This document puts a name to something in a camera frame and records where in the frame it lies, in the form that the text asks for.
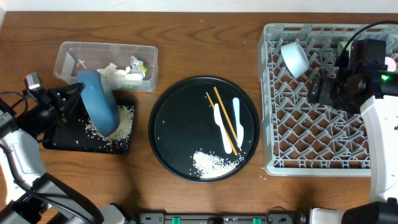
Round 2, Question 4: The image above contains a round black serving tray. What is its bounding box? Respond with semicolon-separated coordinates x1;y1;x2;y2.
149;77;260;183

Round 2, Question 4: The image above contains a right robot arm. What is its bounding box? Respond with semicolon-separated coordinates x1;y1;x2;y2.
307;39;397;223

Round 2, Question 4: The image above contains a light blue plastic knife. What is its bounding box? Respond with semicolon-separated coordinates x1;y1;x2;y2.
233;97;244;147

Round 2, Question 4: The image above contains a light blue small bowl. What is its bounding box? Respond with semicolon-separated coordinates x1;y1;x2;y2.
281;42;309;78

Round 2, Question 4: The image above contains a rice pile on round tray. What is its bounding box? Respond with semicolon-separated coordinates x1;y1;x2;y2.
190;151;244;179

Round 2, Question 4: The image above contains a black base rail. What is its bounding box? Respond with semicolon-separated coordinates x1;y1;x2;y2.
136;206;310;224

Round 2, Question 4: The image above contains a pink cup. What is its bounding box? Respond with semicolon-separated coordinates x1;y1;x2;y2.
385;57;397;72

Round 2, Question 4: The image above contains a rice pile on rectangular tray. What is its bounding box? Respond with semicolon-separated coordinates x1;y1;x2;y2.
75;105;135;154

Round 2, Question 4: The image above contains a wooden chopstick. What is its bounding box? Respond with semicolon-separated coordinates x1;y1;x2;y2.
206;92;238;156
213;86;242;151

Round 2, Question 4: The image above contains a black rectangular tray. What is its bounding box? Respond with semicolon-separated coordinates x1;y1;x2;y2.
42;99;136;154

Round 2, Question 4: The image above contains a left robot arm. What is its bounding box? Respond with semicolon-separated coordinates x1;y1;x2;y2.
1;73;135;224

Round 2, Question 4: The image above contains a foil snack wrapper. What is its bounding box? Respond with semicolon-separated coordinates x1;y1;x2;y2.
128;56;147;79

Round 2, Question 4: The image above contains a white napkin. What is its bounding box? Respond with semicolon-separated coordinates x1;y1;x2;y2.
96;63;143;89

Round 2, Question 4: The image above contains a white plastic spoon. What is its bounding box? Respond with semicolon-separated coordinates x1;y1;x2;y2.
213;103;233;154

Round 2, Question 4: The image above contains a clear plastic waste bin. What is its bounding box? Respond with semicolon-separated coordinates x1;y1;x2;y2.
53;42;159;92

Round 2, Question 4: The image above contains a grey dishwasher rack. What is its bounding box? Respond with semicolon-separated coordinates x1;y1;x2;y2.
257;23;397;177

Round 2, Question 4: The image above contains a dark blue bowl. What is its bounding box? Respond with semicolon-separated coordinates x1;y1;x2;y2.
77;70;120;137

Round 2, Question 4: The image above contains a teal green bowl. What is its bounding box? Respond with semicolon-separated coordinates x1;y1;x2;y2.
337;42;352;57

